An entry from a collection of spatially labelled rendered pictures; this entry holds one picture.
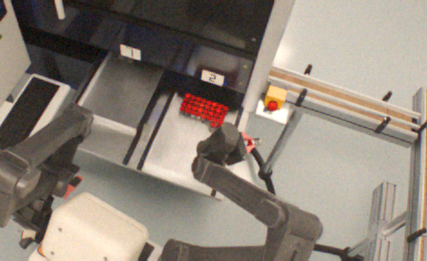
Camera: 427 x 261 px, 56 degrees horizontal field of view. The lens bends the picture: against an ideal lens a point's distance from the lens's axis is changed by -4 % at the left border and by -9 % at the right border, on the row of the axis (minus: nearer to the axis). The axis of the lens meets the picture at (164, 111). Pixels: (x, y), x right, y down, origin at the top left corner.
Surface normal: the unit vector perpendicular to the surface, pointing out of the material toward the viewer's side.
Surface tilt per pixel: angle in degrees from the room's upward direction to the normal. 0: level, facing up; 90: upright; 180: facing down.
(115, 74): 0
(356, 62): 0
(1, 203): 55
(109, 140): 0
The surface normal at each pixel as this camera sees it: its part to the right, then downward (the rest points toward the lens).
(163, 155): 0.04, -0.54
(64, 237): -0.35, 0.16
